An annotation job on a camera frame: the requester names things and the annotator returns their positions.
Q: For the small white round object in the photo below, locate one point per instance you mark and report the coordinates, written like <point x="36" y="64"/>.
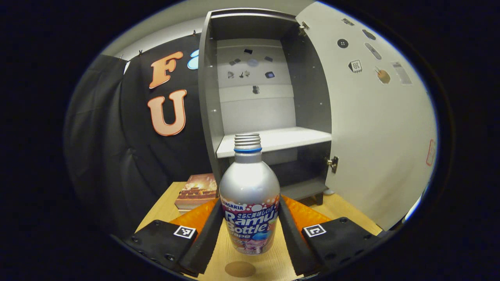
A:
<point x="329" y="191"/>

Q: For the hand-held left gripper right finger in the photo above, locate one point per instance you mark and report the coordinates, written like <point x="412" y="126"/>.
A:
<point x="293" y="246"/>

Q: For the white cabinet door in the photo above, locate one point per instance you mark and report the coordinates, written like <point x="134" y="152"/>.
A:
<point x="371" y="136"/>

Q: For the stack of books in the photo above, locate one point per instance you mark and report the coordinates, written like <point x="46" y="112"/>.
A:
<point x="197" y="189"/>

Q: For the black backdrop cloth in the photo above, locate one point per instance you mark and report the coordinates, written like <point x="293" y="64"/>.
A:
<point x="109" y="156"/>

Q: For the silver drink bottle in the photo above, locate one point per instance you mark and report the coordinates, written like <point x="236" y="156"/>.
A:
<point x="250" y="187"/>

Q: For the round brown coaster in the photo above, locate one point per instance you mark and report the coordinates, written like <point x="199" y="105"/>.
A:
<point x="240" y="269"/>

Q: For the grey cabinet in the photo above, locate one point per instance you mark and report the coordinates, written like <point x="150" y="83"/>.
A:
<point x="312" y="97"/>

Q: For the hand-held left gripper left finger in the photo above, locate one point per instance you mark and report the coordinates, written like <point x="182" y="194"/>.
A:
<point x="205" y="242"/>

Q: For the metal door hinge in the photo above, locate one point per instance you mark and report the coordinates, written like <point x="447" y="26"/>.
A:
<point x="333" y="163"/>
<point x="304" y="27"/>

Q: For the white cabinet shelf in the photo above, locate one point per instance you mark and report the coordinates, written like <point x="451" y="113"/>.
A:
<point x="273" y="138"/>

